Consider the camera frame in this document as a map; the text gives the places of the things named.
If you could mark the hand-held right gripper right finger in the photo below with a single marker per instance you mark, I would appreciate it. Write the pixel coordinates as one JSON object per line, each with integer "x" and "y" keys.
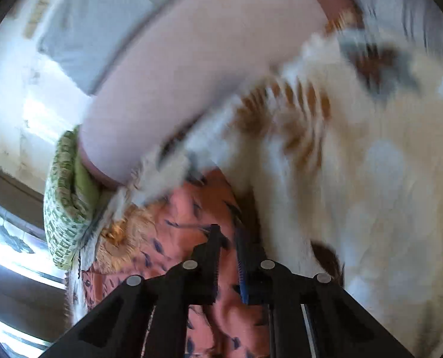
{"x": 242, "y": 268}

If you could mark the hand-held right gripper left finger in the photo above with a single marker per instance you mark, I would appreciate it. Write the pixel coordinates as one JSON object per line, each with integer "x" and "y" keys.
{"x": 206, "y": 268}

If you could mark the orange leaf-print garment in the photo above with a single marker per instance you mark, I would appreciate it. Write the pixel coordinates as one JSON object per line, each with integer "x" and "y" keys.
{"x": 191, "y": 212}

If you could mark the green patterned pillow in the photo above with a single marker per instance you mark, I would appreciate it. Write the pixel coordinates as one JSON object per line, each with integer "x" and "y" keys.
{"x": 63, "y": 201}

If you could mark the white leaf-print fleece blanket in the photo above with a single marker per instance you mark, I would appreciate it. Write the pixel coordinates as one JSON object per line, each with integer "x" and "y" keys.
{"x": 374, "y": 179}

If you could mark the pink bolster pillow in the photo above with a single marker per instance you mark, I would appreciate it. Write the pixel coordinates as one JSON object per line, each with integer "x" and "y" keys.
{"x": 206, "y": 63}

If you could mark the light grey pillow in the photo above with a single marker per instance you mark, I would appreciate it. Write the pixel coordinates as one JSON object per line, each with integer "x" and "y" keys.
{"x": 94, "y": 26}

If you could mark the small tan wall frame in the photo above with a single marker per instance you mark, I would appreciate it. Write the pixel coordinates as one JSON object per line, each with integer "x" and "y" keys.
{"x": 30, "y": 29}

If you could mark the large tan wall frame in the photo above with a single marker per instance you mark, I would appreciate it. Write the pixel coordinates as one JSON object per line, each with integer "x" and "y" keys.
{"x": 39, "y": 9}

